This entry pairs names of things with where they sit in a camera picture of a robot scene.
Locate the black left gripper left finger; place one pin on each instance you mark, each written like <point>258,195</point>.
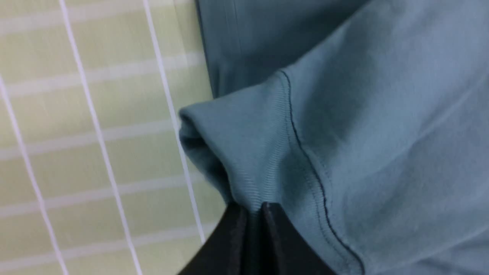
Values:
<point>222,253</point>

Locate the green long sleeve shirt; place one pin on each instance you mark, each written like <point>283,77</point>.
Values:
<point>366,120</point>

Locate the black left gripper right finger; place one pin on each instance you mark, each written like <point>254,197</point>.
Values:
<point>283,250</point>

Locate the green checkered tablecloth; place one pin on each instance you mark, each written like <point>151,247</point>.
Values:
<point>93,178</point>

